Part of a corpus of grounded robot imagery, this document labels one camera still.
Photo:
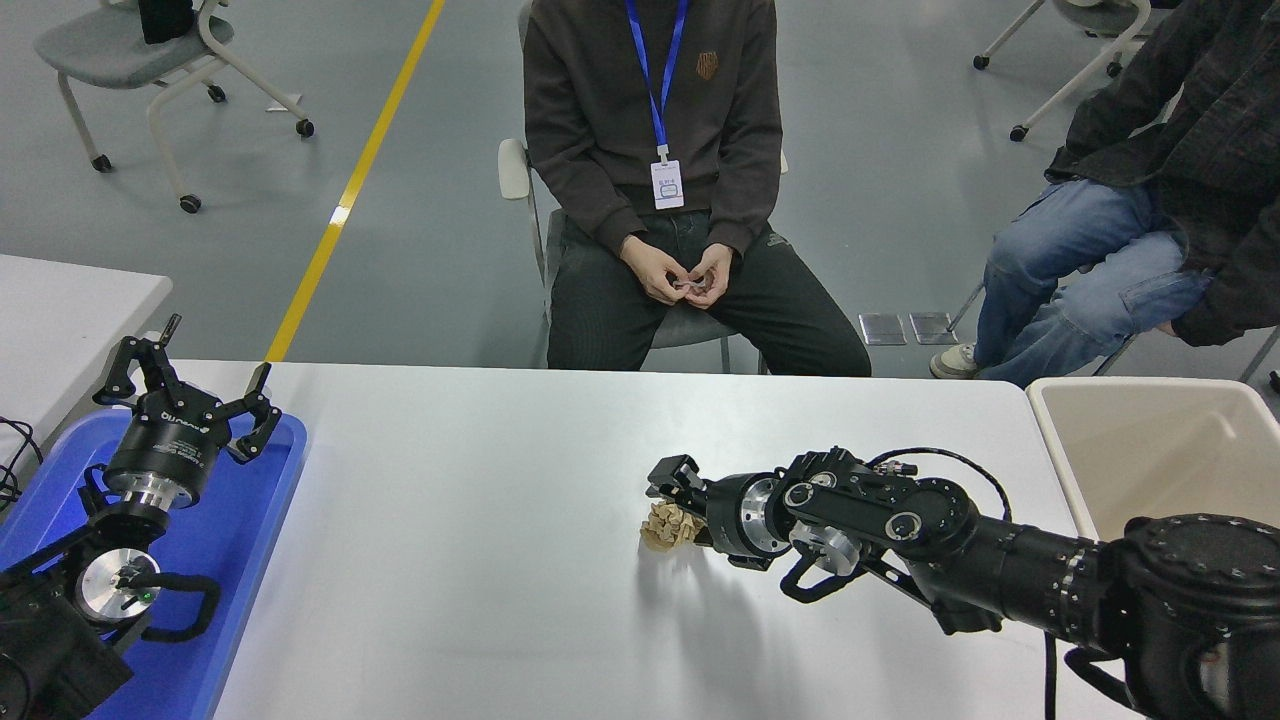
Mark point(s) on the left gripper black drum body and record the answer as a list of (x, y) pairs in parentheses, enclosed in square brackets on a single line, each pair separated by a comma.
[(170, 440)]

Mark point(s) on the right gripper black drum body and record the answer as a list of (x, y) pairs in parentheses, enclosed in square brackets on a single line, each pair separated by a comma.
[(725, 515)]

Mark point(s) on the tan paper ball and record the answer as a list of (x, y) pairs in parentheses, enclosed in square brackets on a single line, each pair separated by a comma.
[(665, 525)]

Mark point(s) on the person's left hand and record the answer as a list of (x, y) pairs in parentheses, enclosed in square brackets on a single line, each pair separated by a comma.
[(713, 275)]

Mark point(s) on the person's right hand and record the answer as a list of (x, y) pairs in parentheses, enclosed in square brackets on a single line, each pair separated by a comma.
[(652, 270)]

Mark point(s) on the white side table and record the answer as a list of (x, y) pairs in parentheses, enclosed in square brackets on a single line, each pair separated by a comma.
[(60, 320)]

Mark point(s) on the blue plastic tray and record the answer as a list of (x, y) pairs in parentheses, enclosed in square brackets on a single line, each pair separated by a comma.
[(230, 540)]

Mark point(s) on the metal floor socket plate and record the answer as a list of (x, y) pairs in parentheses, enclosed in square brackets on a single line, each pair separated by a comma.
[(934, 328), (884, 329)]

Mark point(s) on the white paper scrap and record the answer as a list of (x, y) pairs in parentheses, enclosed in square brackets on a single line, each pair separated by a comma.
[(287, 101)]

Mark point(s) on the black bag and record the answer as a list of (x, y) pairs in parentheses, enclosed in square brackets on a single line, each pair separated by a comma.
[(165, 20)]

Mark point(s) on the grey office chair white armrests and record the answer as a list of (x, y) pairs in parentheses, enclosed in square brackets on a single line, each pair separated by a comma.
[(513, 168)]

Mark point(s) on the person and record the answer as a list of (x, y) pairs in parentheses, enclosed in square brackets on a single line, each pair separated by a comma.
[(600, 110), (1080, 250)]

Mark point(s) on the large pale beige bin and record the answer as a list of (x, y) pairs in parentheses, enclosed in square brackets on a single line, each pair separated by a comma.
[(1150, 450)]

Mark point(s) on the grey wheeled chair white frame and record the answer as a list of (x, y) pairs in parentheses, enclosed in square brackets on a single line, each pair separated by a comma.
[(110, 45), (1110, 20)]

